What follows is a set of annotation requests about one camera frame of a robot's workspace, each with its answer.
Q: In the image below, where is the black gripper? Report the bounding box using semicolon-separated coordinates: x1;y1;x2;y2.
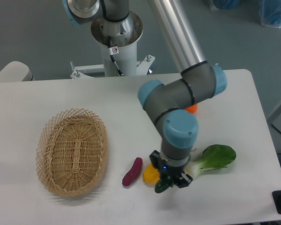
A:
149;150;193;188

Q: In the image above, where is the dark green cucumber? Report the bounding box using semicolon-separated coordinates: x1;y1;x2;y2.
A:
155;177;172;194

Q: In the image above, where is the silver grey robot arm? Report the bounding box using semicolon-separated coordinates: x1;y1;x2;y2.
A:
63;0;227;193

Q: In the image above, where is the woven wicker basket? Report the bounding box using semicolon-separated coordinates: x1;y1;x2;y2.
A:
36;109;108;197

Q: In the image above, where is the yellow mango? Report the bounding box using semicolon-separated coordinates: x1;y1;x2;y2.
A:
142;163;160;185

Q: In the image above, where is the green bok choy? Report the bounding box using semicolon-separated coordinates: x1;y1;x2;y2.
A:
185;144;237;179

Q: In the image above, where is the purple sweet potato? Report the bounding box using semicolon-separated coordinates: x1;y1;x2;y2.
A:
122;157;143;187

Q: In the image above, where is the orange tangerine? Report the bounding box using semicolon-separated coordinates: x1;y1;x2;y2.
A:
185;104;198;114

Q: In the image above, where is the blue plastic bag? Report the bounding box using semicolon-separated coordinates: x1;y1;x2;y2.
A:
259;0;281;28

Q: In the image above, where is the white chair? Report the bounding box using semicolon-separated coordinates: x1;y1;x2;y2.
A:
0;61;35;83

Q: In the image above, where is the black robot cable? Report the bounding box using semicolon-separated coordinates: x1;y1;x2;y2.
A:
107;35;125;77

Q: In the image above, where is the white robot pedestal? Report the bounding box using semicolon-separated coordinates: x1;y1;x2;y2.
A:
70;11;155;79

